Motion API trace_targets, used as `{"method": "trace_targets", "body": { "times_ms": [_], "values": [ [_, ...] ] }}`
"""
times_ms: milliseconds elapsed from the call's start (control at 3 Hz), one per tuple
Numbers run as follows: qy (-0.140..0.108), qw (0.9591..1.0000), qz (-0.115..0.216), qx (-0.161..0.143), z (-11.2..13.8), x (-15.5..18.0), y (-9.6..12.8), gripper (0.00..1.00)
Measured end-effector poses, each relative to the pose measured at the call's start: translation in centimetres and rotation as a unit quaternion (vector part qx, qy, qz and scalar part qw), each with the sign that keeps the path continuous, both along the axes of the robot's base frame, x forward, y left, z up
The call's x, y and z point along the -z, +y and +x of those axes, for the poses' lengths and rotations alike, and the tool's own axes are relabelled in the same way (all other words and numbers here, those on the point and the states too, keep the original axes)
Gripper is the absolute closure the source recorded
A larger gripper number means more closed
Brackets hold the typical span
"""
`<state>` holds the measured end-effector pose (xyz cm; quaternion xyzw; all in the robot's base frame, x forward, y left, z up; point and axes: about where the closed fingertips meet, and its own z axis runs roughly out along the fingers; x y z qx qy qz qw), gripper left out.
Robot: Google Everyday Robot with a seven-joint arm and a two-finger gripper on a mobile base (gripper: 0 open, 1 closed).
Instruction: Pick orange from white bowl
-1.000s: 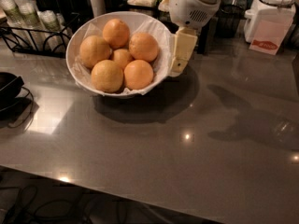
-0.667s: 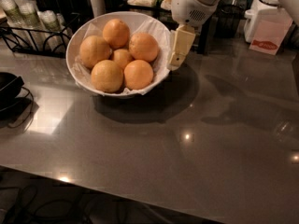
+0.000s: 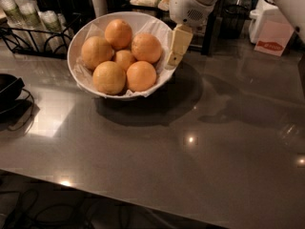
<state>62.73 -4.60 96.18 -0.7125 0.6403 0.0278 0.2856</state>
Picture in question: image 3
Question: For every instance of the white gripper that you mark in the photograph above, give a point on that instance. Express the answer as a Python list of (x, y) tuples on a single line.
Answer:
[(185, 8)]

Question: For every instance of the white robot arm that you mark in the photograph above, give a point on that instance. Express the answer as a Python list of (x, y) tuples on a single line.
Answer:
[(294, 11)]

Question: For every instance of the white paper bowl liner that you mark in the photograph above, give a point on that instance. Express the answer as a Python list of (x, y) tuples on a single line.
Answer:
[(158, 32)]

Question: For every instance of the white bowl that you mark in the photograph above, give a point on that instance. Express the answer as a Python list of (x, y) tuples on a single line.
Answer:
[(149, 23)]

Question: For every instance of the small centre orange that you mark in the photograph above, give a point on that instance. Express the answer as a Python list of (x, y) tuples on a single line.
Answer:
[(124, 59)]

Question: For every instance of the black condiment shelf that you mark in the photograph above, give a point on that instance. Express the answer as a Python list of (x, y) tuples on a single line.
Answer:
[(209, 31)]

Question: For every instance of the red and white card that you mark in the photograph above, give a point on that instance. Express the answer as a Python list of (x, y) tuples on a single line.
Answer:
[(274, 38)]

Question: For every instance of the white cylindrical dispenser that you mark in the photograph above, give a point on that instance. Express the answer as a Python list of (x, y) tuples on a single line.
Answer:
[(98, 0)]

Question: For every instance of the right stacked paper cups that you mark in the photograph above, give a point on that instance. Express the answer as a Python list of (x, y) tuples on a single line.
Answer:
[(52, 23)]

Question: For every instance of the stacked paper cups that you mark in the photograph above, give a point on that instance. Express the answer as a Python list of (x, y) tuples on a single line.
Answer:
[(52, 23), (31, 18), (13, 13)]

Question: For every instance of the middle stacked paper cups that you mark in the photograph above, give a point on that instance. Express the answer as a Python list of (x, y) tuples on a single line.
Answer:
[(31, 18)]

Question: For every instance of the left stacked paper cups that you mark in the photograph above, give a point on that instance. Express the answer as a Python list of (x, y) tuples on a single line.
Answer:
[(13, 13)]

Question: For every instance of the black pan on stand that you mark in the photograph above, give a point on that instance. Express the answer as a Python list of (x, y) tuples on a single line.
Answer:
[(16, 103)]

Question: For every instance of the black wire basket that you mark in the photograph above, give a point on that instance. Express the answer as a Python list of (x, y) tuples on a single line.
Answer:
[(234, 17)]

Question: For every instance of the black wire cup rack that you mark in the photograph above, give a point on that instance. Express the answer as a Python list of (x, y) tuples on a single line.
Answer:
[(40, 42)]

